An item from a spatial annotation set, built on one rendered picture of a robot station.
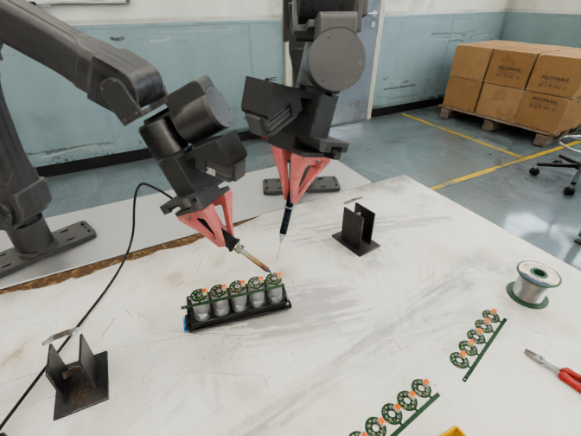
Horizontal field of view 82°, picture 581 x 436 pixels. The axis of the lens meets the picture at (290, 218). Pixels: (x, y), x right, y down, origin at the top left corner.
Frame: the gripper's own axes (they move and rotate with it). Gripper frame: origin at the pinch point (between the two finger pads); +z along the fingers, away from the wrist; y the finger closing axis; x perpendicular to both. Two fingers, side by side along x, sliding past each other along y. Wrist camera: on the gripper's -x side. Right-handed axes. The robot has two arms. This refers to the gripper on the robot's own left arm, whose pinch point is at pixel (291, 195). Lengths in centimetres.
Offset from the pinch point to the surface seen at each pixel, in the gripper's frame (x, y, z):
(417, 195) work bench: 48.2, 2.8, 3.5
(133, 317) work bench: -14.7, -13.8, 24.4
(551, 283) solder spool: 26.6, 33.0, 4.5
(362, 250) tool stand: 21.2, 4.4, 11.8
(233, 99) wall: 174, -214, 6
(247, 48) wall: 176, -209, -37
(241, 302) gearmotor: -5.3, -0.6, 16.8
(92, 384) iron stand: -23.9, -5.6, 25.1
